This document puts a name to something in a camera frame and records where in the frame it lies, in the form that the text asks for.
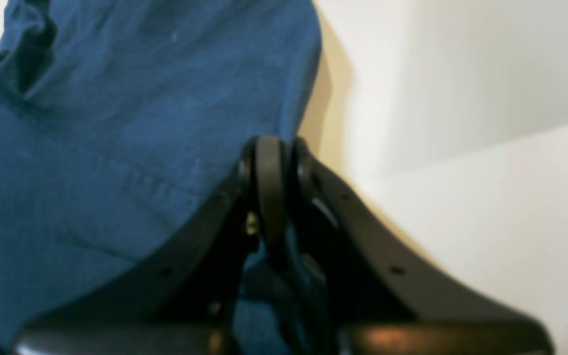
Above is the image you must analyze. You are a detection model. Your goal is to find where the dark blue t-shirt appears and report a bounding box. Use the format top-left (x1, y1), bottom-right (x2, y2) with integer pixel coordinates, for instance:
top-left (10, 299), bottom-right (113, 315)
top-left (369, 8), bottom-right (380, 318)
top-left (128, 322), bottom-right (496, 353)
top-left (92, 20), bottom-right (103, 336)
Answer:
top-left (0, 0), bottom-right (321, 351)

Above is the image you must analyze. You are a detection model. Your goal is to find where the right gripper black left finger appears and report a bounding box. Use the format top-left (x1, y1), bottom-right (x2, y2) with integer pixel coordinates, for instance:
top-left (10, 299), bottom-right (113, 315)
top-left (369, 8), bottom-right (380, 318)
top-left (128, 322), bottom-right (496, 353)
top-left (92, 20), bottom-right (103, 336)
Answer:
top-left (13, 136), bottom-right (285, 355)

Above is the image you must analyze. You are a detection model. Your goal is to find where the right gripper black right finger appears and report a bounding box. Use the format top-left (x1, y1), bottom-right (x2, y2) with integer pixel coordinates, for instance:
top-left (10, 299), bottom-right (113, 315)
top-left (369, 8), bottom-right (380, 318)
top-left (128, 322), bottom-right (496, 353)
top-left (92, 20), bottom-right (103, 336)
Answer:
top-left (288, 139), bottom-right (555, 355)

